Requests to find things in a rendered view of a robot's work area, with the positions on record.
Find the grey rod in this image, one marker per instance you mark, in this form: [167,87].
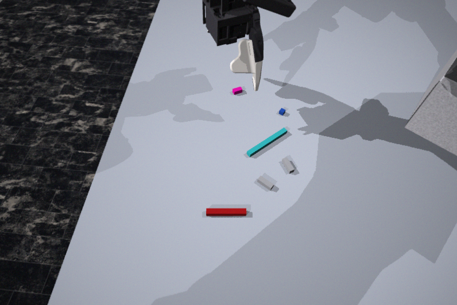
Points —
[288,165]
[267,184]

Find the magenta block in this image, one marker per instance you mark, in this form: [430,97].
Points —
[237,90]

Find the turquoise rod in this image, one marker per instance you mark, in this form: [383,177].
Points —
[266,142]

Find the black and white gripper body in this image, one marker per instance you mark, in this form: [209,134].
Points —
[229,20]

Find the red rod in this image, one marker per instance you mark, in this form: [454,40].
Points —
[225,212]

